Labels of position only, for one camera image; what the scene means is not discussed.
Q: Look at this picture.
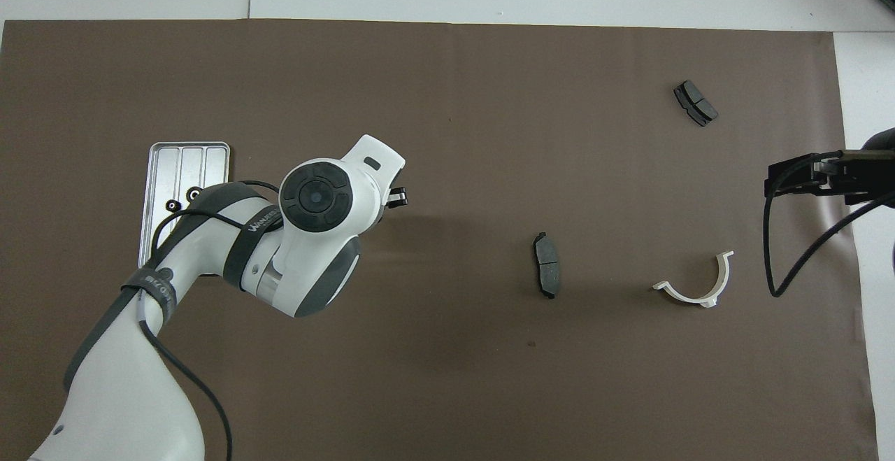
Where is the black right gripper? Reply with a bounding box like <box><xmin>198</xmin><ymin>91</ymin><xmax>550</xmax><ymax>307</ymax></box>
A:
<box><xmin>764</xmin><ymin>127</ymin><xmax>895</xmax><ymax>206</ymax></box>

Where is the silver metal tray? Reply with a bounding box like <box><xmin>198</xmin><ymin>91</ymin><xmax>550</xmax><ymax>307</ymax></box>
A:
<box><xmin>138</xmin><ymin>141</ymin><xmax>231</xmax><ymax>271</ymax></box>

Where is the brown paper mat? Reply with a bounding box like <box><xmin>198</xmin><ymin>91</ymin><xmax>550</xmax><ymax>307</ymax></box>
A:
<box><xmin>0</xmin><ymin>19</ymin><xmax>880</xmax><ymax>461</ymax></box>

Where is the dark grey brake pad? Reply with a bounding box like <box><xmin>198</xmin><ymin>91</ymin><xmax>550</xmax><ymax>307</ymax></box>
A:
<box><xmin>533</xmin><ymin>232</ymin><xmax>561</xmax><ymax>300</ymax></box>
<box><xmin>673</xmin><ymin>80</ymin><xmax>719</xmax><ymax>127</ymax></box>

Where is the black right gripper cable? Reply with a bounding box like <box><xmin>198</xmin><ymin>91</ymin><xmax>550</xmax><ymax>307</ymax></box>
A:
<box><xmin>764</xmin><ymin>160</ymin><xmax>895</xmax><ymax>298</ymax></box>

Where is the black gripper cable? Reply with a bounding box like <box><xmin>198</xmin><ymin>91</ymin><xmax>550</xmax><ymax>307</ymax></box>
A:
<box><xmin>764</xmin><ymin>160</ymin><xmax>895</xmax><ymax>298</ymax></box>
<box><xmin>138</xmin><ymin>180</ymin><xmax>282</xmax><ymax>461</ymax></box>

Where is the white curved plastic bracket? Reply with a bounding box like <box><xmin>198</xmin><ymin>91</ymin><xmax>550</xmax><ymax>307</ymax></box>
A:
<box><xmin>652</xmin><ymin>250</ymin><xmax>735</xmax><ymax>308</ymax></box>

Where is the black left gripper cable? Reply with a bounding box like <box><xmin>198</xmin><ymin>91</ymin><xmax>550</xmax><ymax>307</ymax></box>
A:
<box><xmin>138</xmin><ymin>180</ymin><xmax>282</xmax><ymax>461</ymax></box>

